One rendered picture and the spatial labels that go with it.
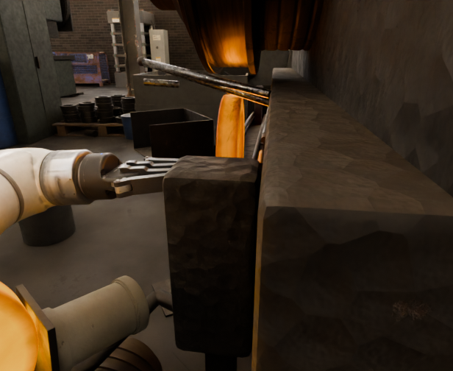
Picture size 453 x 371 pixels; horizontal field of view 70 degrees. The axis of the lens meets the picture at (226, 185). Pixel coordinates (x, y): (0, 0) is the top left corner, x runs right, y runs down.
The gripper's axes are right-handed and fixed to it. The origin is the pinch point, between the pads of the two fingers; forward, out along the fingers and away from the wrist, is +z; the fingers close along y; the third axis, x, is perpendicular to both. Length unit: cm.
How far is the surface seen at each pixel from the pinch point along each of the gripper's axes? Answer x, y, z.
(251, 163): 5.1, 12.2, 6.6
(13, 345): -2.9, 29.9, -10.7
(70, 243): -66, -87, -98
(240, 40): 17.8, 1.7, 5.4
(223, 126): 6.2, -2.9, 1.4
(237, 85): 12.7, 4.8, 4.9
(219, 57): 16.1, -2.4, 1.9
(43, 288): -67, -52, -89
